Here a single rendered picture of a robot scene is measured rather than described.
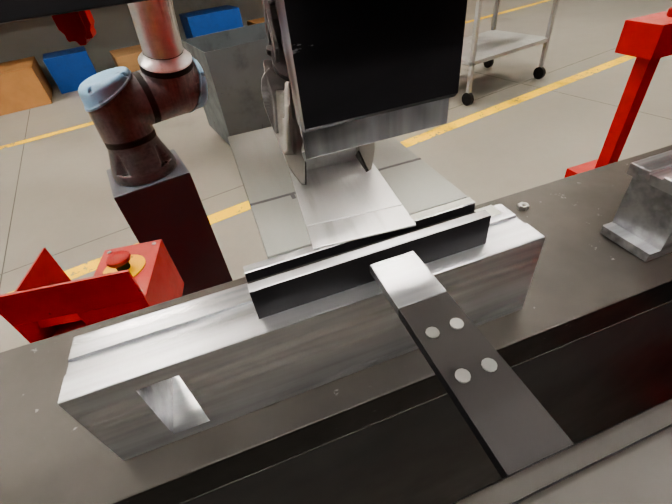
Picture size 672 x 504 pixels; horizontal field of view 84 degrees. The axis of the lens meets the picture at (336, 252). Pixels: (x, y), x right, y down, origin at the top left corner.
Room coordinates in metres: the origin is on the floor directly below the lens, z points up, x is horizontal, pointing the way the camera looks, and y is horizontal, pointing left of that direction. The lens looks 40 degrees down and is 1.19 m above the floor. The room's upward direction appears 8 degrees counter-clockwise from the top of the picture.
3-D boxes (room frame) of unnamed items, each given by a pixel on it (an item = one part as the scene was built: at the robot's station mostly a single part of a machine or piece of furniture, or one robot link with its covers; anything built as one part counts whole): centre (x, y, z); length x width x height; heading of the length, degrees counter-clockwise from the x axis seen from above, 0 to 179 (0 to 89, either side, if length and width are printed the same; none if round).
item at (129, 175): (0.91, 0.45, 0.82); 0.15 x 0.15 x 0.10
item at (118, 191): (0.91, 0.45, 0.39); 0.18 x 0.18 x 0.78; 26
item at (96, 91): (0.91, 0.44, 0.94); 0.13 x 0.12 x 0.14; 125
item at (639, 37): (1.59, -1.39, 0.42); 0.25 x 0.20 x 0.83; 15
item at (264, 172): (0.38, 0.00, 1.00); 0.26 x 0.18 x 0.01; 15
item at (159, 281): (0.50, 0.42, 0.75); 0.20 x 0.16 x 0.18; 96
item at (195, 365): (0.22, 0.02, 0.92); 0.39 x 0.06 x 0.10; 105
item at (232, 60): (3.00, 0.39, 0.36); 0.80 x 0.60 x 0.72; 116
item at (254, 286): (0.23, -0.03, 0.98); 0.20 x 0.03 x 0.03; 105
